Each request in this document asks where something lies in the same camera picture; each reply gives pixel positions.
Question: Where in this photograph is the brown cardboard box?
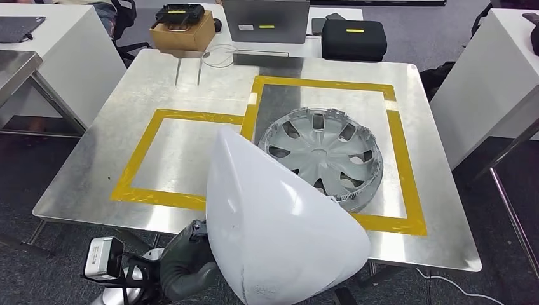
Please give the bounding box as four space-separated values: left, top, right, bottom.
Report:
149 10 216 53

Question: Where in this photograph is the steel workbench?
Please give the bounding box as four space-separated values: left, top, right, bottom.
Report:
25 48 483 291

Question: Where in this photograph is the black carrying case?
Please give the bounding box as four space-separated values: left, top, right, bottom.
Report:
321 20 387 63

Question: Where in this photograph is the black office chair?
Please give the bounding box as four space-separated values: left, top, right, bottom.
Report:
110 0 151 64

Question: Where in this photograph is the white cabinet panel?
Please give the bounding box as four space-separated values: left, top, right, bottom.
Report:
0 4 127 129
429 8 539 170

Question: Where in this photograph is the white floor cable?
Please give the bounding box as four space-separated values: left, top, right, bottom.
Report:
416 268 506 305

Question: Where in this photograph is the steel table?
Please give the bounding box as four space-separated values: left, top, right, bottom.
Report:
0 50 87 139
475 86 539 279

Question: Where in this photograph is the yellow tape frame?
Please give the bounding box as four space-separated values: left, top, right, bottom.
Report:
110 76 428 238

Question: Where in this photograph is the black object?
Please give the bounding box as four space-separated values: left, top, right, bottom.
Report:
522 12 539 57

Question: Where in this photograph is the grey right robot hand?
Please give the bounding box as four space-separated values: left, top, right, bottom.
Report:
332 288 358 305

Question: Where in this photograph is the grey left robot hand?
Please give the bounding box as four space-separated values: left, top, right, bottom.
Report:
160 219 220 302

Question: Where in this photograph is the white curved panel part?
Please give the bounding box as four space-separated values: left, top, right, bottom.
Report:
205 125 371 305

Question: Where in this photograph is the grey laptop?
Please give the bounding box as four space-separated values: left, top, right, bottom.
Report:
222 0 310 44

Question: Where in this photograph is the person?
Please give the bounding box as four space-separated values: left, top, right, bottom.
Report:
55 0 118 39

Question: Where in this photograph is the silver wheel hubcap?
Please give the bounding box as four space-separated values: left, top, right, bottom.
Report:
257 107 384 214

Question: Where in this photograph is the thin wire loop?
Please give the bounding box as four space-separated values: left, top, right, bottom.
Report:
201 44 238 69

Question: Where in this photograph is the black yellow controller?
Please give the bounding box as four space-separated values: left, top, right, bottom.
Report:
154 4 206 31

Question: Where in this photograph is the black bag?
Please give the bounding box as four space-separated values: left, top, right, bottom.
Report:
420 62 456 102

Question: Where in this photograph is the white desk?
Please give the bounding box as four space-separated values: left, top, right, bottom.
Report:
201 3 364 60

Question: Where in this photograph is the black laptop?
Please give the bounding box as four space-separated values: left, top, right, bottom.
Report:
0 16 46 44

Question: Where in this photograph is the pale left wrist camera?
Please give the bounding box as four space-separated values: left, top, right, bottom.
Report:
83 236 125 282

